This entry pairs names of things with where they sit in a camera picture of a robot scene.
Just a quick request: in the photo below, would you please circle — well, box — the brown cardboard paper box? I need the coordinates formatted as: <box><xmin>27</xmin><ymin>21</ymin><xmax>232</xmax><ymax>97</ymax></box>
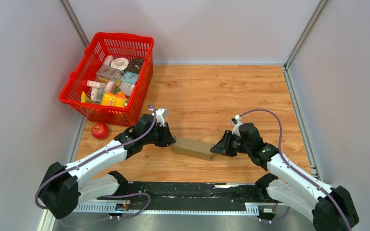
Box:
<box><xmin>172</xmin><ymin>137</ymin><xmax>213</xmax><ymax>161</ymax></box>

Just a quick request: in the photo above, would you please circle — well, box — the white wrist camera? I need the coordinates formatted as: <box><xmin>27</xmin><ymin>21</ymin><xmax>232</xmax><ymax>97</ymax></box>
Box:
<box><xmin>231</xmin><ymin>115</ymin><xmax>243</xmax><ymax>137</ymax></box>
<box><xmin>152</xmin><ymin>108</ymin><xmax>168</xmax><ymax>127</ymax></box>

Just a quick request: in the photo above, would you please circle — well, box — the aluminium corner frame post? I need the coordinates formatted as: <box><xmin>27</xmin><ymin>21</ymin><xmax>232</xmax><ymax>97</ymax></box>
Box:
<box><xmin>284</xmin><ymin>0</ymin><xmax>329</xmax><ymax>69</ymax></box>

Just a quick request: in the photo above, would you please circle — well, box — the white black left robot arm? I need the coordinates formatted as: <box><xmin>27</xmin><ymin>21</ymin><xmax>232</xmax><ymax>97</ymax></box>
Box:
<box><xmin>35</xmin><ymin>108</ymin><xmax>175</xmax><ymax>219</ymax></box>

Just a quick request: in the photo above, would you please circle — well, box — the yellow orange snack packet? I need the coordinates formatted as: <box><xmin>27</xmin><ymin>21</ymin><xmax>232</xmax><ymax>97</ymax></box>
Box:
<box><xmin>100</xmin><ymin>92</ymin><xmax>129</xmax><ymax>108</ymax></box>

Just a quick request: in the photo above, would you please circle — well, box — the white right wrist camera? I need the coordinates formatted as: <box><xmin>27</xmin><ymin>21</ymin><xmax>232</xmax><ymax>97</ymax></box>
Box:
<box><xmin>231</xmin><ymin>115</ymin><xmax>243</xmax><ymax>137</ymax></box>

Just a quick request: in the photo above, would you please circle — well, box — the red apple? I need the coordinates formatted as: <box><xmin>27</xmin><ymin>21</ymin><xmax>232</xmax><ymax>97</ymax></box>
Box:
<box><xmin>91</xmin><ymin>123</ymin><xmax>109</xmax><ymax>140</ymax></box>

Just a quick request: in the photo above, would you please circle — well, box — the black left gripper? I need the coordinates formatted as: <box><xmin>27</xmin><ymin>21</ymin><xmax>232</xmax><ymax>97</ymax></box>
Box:
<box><xmin>143</xmin><ymin>122</ymin><xmax>176</xmax><ymax>148</ymax></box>

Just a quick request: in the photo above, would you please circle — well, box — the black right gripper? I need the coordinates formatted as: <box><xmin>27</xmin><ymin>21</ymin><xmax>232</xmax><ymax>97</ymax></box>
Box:
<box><xmin>210</xmin><ymin>131</ymin><xmax>250</xmax><ymax>158</ymax></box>

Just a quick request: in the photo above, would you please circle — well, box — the dark brown round item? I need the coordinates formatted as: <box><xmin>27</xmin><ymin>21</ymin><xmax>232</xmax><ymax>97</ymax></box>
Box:
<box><xmin>127</xmin><ymin>57</ymin><xmax>145</xmax><ymax>74</ymax></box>

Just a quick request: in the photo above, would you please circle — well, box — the light blue small box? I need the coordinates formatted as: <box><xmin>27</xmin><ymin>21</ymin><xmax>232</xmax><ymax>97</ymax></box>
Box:
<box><xmin>122</xmin><ymin>71</ymin><xmax>139</xmax><ymax>85</ymax></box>

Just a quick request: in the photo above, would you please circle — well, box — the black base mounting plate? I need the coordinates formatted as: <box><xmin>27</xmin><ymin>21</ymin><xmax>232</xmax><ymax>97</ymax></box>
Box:
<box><xmin>96</xmin><ymin>181</ymin><xmax>288</xmax><ymax>212</ymax></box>

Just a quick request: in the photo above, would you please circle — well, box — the grey pink carton box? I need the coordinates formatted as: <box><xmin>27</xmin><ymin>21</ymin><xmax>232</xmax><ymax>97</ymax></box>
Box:
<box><xmin>96</xmin><ymin>65</ymin><xmax>120</xmax><ymax>81</ymax></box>

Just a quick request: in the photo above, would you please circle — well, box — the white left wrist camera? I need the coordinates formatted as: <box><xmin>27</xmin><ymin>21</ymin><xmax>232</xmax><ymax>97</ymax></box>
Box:
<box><xmin>152</xmin><ymin>108</ymin><xmax>168</xmax><ymax>127</ymax></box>

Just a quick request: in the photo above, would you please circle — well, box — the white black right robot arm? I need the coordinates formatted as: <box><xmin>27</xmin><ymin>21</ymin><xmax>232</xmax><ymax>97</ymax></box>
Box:
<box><xmin>210</xmin><ymin>123</ymin><xmax>360</xmax><ymax>231</ymax></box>

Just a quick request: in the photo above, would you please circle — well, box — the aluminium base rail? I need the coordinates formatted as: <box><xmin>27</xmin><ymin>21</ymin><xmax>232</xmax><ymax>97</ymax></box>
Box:
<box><xmin>36</xmin><ymin>183</ymin><xmax>348</xmax><ymax>231</ymax></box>

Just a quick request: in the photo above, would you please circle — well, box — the white tape roll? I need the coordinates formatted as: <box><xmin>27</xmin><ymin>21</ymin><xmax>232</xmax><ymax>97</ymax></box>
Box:
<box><xmin>110</xmin><ymin>57</ymin><xmax>129</xmax><ymax>71</ymax></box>

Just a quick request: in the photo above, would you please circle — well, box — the left aluminium frame post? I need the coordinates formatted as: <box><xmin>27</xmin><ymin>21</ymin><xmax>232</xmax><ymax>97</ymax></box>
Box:
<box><xmin>59</xmin><ymin>0</ymin><xmax>90</xmax><ymax>47</ymax></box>

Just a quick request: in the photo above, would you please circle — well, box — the red plastic shopping basket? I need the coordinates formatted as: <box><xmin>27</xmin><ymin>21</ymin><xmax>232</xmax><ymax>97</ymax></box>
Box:
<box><xmin>59</xmin><ymin>32</ymin><xmax>155</xmax><ymax>127</ymax></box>

